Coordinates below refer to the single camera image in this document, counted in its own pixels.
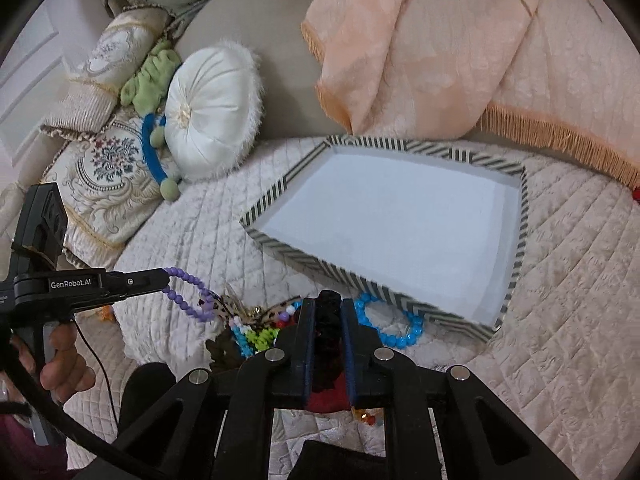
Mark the orange yellow crystal bracelet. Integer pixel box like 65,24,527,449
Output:
350,406,385,428

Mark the neon flower bead bracelet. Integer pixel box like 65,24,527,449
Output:
229,320,281,360

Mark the red velvet bow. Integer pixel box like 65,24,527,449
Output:
305,373,352,414

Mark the multicolour round bead bracelet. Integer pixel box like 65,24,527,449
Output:
271,303,302,331

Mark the leopard print bow scrunchie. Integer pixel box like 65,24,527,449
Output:
204,284,304,361

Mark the blue bead bracelet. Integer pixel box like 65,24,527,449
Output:
352,291,426,351

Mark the purple bead bracelet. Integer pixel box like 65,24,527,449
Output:
160,265,222,323

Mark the person's left hand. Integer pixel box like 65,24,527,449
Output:
11,324,96,405

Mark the embroidered floral pillow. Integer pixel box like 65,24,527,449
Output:
41,108,163,269

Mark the striped rectangular tray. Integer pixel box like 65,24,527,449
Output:
241,136,528,341

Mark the quilted beige bedspread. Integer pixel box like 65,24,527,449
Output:
65,139,639,479

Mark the white round fringed cushion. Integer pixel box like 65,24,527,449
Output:
165,40,264,182

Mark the cream bolster pillow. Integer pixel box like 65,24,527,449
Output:
40,6,169,140

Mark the grey upholstered headboard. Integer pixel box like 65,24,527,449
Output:
176,0,343,139

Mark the peach fringed blanket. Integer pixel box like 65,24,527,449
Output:
300,0,639,188

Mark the black cable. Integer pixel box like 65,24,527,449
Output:
71,316,122,430

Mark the green plush toy blue strap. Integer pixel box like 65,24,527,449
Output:
118,37,184,204

